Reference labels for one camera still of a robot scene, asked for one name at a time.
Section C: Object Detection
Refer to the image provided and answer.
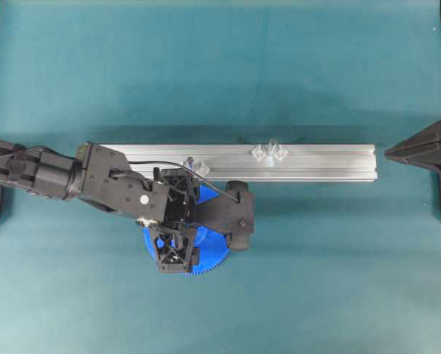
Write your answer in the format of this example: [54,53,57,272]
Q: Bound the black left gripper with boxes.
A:
[71,142,200,274]

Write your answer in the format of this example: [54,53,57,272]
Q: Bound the large blue plastic gear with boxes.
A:
[143,184,230,275]

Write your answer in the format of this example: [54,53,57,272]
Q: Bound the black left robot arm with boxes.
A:
[0,140,200,273]

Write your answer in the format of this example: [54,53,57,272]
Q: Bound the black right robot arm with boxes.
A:
[385,120,441,173]

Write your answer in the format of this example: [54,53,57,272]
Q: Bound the clear short shaft mount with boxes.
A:
[183,156,210,177]

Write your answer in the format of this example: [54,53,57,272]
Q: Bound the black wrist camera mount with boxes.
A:
[190,181,254,251]

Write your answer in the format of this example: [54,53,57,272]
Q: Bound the black camera cable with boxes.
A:
[21,145,241,203]

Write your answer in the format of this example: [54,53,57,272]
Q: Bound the silver aluminium extrusion rail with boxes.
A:
[105,144,378,182]

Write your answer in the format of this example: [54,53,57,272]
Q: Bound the clear tall shaft mount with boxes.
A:
[251,139,289,167]

